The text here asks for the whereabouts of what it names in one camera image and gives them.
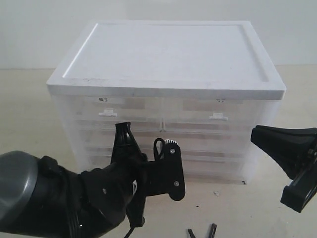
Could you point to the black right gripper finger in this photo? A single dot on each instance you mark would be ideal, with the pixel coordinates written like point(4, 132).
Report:
point(295, 151)

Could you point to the dark screwdriver bits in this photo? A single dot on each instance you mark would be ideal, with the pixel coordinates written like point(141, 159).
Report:
point(206, 232)

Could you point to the clear drawer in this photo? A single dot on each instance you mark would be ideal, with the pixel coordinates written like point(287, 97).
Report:
point(208, 115)
point(104, 112)

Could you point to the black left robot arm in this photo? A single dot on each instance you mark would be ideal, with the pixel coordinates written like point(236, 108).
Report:
point(40, 198)

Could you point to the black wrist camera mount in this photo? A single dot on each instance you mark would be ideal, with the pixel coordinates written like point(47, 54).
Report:
point(165, 173)

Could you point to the white plastic drawer cabinet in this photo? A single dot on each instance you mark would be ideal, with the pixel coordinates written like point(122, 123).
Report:
point(204, 84)

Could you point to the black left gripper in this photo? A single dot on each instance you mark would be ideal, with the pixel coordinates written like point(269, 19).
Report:
point(117, 191)

